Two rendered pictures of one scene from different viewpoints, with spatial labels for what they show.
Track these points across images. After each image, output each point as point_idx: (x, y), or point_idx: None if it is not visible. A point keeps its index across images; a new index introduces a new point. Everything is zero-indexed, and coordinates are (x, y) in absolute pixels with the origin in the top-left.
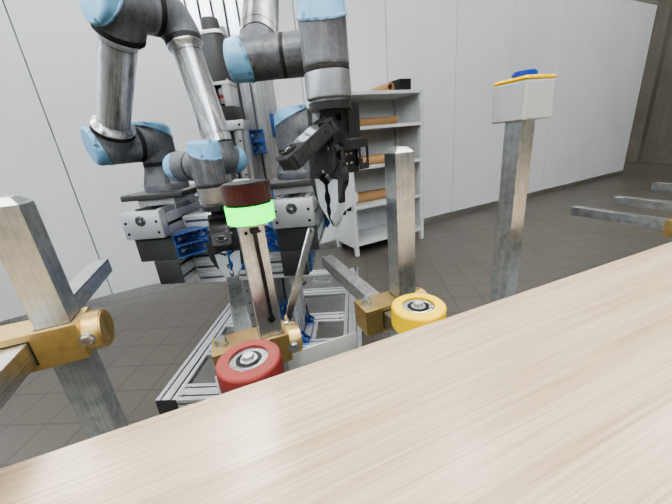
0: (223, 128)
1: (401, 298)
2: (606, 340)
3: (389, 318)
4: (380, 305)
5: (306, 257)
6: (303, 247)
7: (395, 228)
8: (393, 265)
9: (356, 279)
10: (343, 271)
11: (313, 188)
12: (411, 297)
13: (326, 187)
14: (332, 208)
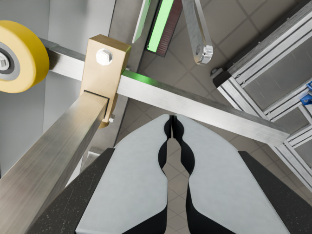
0: None
1: (24, 61)
2: None
3: (73, 57)
4: (89, 65)
5: (184, 8)
6: (195, 8)
7: (33, 154)
8: (79, 115)
9: (181, 107)
10: (217, 115)
11: (286, 189)
12: (20, 72)
13: (189, 199)
14: (153, 133)
